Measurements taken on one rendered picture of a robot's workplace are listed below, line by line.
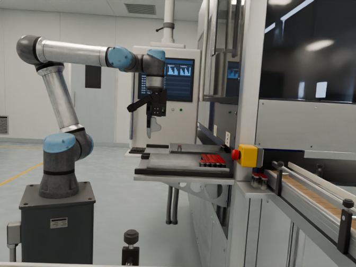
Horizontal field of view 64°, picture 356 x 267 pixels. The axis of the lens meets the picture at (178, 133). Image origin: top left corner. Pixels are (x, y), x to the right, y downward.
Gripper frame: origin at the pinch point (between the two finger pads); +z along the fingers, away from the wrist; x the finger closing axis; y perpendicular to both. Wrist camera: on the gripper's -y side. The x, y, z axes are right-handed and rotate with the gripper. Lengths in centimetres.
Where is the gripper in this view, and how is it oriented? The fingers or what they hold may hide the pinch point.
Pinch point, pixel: (148, 135)
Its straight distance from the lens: 120.8
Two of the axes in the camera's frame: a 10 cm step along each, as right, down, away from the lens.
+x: -0.4, -1.2, 9.9
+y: 10.0, 0.5, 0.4
